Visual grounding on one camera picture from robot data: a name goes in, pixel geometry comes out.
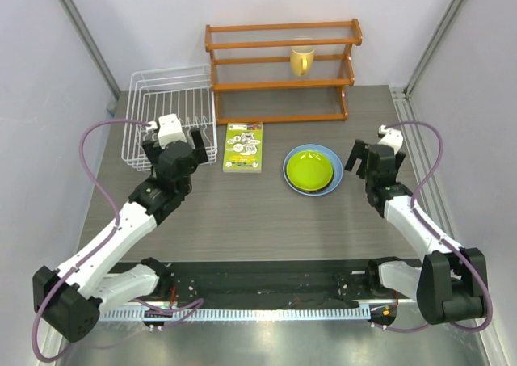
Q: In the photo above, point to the yellow mug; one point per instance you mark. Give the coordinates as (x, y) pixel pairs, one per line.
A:
(301, 57)

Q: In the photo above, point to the white wire dish rack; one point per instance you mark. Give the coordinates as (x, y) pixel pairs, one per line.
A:
(182, 95)

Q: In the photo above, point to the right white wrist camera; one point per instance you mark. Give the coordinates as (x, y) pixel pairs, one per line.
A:
(390, 137)

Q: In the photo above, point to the lime green plate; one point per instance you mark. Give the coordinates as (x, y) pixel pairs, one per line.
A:
(309, 160)

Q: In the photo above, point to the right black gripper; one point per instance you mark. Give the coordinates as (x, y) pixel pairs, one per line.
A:
(359, 151)

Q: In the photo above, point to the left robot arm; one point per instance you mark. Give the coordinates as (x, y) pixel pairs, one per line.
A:
(72, 297)

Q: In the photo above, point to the blue plate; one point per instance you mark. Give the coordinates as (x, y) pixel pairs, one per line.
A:
(335, 161)

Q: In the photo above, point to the wooden shelf rack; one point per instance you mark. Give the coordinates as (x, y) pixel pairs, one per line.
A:
(256, 57)

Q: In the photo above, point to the green illustrated book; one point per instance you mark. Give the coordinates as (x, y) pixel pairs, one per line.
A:
(243, 148)

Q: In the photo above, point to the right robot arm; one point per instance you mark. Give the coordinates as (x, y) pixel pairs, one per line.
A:
(451, 283)

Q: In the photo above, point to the slotted cable duct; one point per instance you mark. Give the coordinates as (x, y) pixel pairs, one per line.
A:
(139, 313)

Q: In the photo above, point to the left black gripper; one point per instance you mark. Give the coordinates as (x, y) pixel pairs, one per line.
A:
(200, 157)

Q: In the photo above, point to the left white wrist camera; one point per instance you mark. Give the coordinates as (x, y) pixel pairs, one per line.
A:
(168, 128)

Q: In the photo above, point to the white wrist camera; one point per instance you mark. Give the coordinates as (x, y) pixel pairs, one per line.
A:
(390, 137)
(168, 128)

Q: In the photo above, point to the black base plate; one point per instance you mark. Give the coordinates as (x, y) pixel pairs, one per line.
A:
(271, 285)

